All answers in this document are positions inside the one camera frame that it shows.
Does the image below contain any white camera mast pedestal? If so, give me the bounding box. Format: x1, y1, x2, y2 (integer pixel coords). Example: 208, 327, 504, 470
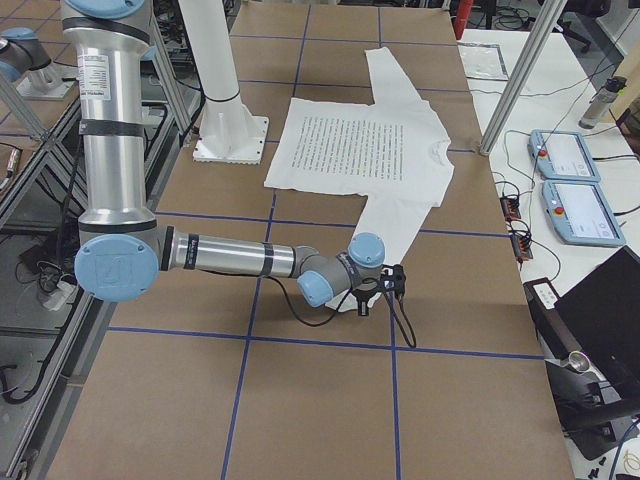
179, 0, 269, 164

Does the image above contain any grey drink bottle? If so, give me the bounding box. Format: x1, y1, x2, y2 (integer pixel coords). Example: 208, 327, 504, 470
578, 76, 627, 129

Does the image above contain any orange circuit board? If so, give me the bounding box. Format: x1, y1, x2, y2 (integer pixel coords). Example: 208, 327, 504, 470
500, 196, 522, 221
510, 231, 533, 263

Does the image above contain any aluminium frame post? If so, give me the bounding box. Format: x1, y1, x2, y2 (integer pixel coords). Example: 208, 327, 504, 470
479, 0, 567, 156

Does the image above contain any lower orange circuit board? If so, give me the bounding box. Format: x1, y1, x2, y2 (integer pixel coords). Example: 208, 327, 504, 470
510, 231, 533, 263

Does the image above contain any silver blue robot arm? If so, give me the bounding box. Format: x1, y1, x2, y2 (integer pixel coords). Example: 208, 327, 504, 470
61, 1, 391, 315
1, 27, 51, 82

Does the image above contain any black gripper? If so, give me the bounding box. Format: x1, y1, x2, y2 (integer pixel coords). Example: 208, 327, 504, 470
352, 277, 379, 317

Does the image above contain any upper blue teach pendant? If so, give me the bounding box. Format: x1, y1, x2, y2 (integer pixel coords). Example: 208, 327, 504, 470
528, 129, 601, 183

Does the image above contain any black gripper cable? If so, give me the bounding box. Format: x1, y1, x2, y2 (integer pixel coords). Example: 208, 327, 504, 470
272, 277, 417, 349

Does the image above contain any clear plastic document sleeve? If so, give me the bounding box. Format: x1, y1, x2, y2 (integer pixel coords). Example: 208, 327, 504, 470
458, 42, 509, 81

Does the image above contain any upper orange circuit board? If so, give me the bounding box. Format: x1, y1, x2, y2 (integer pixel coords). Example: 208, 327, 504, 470
500, 196, 522, 221

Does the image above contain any blue teach pendant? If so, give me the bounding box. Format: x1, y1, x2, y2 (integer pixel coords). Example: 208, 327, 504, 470
528, 129, 601, 183
542, 180, 626, 247

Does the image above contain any white long-sleeve printed shirt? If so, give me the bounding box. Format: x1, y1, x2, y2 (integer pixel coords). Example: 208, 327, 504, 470
263, 46, 456, 314

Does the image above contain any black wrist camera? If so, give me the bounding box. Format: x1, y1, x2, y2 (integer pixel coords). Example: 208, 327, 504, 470
380, 264, 406, 299

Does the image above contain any lower blue teach pendant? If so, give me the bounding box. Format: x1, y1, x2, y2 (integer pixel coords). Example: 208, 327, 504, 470
542, 180, 626, 247

